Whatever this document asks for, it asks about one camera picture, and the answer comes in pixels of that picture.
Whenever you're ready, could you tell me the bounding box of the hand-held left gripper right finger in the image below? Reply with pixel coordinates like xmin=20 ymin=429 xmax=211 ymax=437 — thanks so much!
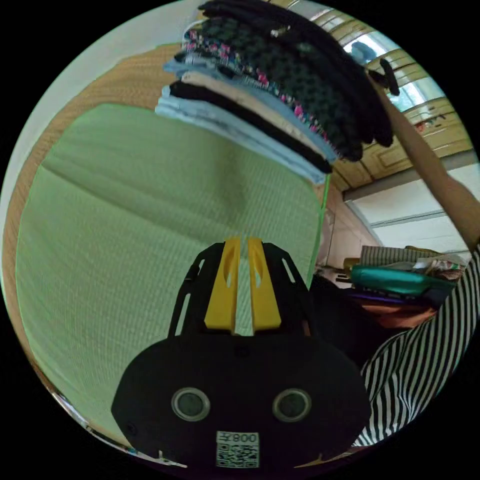
xmin=247 ymin=236 xmax=283 ymax=332

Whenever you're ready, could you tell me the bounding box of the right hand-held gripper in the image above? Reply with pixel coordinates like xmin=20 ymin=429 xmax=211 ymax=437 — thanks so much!
xmin=365 ymin=57 xmax=401 ymax=97

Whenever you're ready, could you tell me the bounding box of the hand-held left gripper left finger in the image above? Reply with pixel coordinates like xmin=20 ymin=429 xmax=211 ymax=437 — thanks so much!
xmin=203 ymin=236 xmax=242 ymax=332

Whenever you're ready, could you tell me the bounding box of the person's right forearm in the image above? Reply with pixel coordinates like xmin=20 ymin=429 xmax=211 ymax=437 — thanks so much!
xmin=386 ymin=95 xmax=480 ymax=253

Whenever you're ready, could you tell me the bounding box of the person's right hand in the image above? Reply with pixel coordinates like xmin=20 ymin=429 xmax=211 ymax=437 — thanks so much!
xmin=369 ymin=71 xmax=395 ymax=104

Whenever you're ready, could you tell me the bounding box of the yellow wooden cupboard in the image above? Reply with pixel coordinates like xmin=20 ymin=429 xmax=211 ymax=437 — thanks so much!
xmin=269 ymin=0 xmax=478 ymax=193

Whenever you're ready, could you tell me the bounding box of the bed with green woven mat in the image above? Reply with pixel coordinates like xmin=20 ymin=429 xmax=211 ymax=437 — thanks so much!
xmin=0 ymin=43 xmax=335 ymax=463

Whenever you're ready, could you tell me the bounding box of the pile of clothes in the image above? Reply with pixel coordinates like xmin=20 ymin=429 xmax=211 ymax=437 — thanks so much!
xmin=154 ymin=16 xmax=365 ymax=185

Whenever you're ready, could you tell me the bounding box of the person's body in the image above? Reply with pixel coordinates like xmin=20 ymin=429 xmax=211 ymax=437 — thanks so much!
xmin=351 ymin=242 xmax=480 ymax=448

